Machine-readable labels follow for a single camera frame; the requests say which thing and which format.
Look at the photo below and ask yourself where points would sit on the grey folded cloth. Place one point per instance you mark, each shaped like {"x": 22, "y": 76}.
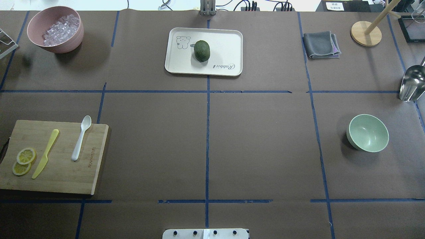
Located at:
{"x": 321, "y": 45}

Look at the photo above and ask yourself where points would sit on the white mount plate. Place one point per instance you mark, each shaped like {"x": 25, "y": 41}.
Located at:
{"x": 207, "y": 233}

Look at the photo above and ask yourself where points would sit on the wooden mug tree stand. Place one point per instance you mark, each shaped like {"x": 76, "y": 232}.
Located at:
{"x": 367, "y": 33}

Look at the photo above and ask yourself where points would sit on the pink bowl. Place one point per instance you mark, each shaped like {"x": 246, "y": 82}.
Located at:
{"x": 42, "y": 22}

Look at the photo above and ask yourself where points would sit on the cream rabbit tray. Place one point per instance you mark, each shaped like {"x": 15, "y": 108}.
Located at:
{"x": 226, "y": 52}

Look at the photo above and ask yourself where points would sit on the lower lemon slice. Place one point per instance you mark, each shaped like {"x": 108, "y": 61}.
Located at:
{"x": 21, "y": 169}

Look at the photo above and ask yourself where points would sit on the yellow plastic knife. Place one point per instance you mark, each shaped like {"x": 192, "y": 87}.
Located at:
{"x": 44, "y": 158}

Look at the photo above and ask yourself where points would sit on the white plastic spoon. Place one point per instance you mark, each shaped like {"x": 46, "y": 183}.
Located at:
{"x": 85, "y": 125}

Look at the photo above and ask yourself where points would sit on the green bowl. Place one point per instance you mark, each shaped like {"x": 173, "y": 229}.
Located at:
{"x": 367, "y": 133}

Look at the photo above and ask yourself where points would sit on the metal scoop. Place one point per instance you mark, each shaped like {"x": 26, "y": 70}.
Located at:
{"x": 413, "y": 83}

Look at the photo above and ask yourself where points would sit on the green avocado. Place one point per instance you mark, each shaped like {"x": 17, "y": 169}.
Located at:
{"x": 202, "y": 51}

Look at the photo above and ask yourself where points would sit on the bamboo cutting board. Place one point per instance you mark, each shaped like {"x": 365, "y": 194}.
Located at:
{"x": 60, "y": 174}

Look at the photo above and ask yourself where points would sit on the black framed tray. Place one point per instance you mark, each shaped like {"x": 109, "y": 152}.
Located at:
{"x": 413, "y": 29}

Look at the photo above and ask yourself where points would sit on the clear ice cubes pile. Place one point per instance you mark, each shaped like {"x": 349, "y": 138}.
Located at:
{"x": 61, "y": 31}

